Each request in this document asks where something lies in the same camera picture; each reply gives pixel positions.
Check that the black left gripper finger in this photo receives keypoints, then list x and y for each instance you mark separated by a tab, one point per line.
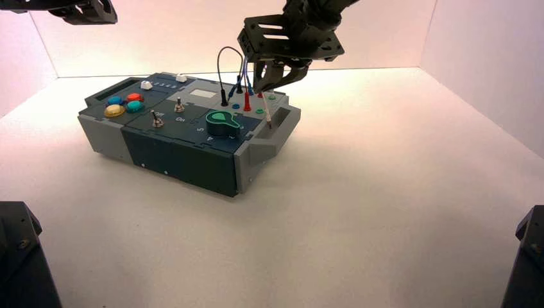
74	15
102	12

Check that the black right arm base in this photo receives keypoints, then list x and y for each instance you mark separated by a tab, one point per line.
527	263

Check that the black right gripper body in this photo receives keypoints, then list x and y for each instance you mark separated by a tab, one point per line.
293	42

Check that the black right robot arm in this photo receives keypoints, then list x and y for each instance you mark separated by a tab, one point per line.
340	2

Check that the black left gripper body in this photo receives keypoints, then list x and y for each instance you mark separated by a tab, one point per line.
29	4

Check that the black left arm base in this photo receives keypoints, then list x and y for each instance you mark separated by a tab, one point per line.
21	263

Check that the green rotary knob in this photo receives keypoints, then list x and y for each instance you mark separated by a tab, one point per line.
220	124

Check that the yellow push button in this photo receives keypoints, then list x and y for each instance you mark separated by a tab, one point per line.
114	111

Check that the small white display window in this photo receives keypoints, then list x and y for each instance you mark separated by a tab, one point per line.
202	93

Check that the metal toggle switch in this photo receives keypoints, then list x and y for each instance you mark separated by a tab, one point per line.
179	106
157	122

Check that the red push button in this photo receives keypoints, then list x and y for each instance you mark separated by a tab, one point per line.
134	97

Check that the white slider knob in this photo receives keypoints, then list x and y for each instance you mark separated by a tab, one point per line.
181	78
146	85

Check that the teal push button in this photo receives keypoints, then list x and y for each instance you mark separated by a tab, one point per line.
134	107

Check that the blue push button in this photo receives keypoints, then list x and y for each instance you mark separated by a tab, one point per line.
114	101

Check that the grey and dark blue task box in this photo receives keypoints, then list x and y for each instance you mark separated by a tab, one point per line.
182	157

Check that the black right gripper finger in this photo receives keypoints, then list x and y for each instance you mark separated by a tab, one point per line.
265	76
293	78

